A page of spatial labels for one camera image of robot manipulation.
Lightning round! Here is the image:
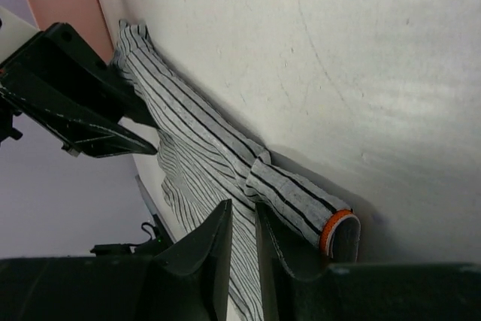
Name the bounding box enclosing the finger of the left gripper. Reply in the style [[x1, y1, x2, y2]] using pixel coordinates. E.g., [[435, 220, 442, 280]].
[[1, 68, 156, 158], [1, 23, 154, 126]]

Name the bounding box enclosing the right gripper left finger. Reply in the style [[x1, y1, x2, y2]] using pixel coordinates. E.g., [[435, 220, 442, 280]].
[[1, 200, 232, 320]]

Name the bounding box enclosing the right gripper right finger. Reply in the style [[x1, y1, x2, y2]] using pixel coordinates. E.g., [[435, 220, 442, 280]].
[[256, 204, 480, 320]]

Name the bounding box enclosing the grey striped underwear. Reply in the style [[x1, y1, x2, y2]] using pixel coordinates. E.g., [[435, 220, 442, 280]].
[[112, 20, 361, 320]]

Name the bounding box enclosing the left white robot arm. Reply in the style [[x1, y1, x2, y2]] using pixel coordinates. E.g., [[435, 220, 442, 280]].
[[1, 8, 157, 158]]

